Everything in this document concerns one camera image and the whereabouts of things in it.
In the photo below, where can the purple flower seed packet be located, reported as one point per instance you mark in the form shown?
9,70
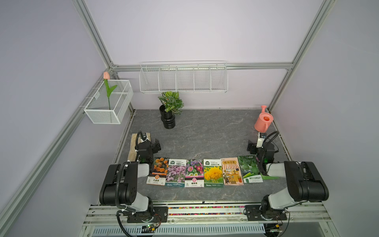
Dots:
176,173

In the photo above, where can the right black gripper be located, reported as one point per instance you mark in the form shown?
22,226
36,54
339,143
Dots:
252,146

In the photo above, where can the orange marigold seed packet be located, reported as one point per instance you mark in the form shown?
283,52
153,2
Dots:
159,172

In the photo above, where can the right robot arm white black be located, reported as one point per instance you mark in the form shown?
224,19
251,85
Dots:
304,182

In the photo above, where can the aluminium front rail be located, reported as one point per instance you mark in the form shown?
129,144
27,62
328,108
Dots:
219,212

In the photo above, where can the green potted plant black pot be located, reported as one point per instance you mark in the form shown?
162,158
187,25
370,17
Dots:
172,105

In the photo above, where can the pink watering can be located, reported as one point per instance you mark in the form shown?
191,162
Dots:
263,121

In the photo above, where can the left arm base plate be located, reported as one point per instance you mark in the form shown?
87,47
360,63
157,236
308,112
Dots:
160,214

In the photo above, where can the white text seed packet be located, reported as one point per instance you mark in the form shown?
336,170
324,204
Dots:
249,169

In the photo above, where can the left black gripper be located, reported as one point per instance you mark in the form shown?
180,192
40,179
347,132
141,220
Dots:
155,147

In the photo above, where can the white orange-print seed packet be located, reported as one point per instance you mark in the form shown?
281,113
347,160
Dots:
231,172

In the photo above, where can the sunflower seed packet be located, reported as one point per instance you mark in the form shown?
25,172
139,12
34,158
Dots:
213,173

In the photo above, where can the white wire wall shelf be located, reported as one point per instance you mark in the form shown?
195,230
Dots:
184,76

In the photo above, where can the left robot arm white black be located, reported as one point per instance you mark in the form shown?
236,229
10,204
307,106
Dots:
120,184

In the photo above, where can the beige work glove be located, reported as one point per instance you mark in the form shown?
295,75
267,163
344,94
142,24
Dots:
132,152

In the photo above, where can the white mesh wall basket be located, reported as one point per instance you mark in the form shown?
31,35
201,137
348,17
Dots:
97,108

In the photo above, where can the pink artificial tulip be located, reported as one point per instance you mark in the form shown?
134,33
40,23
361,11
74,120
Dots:
109,89

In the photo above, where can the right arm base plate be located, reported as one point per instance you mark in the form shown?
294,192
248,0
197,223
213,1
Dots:
258,213

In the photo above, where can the pink chrysanthemum seed packet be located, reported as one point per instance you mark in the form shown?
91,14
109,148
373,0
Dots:
194,176

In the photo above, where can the green seed packet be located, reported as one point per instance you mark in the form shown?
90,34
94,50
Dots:
269,177

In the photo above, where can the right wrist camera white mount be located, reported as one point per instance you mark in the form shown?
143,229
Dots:
261,139

